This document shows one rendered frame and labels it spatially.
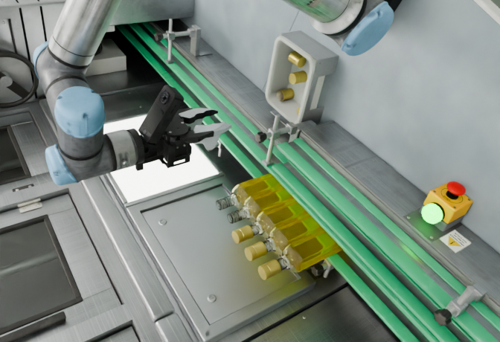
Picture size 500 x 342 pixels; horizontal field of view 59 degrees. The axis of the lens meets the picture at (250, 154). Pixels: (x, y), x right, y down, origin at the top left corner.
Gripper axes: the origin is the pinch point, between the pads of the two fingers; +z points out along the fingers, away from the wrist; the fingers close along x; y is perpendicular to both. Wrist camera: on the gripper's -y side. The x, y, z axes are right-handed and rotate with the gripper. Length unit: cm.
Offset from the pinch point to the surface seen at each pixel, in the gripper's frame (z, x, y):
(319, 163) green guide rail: 27.3, 8.1, 16.3
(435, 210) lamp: 33, 37, 9
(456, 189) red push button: 38, 38, 5
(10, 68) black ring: -28, -89, 29
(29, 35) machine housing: -20, -90, 18
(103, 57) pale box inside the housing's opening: 9, -103, 38
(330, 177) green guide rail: 26.6, 13.4, 16.6
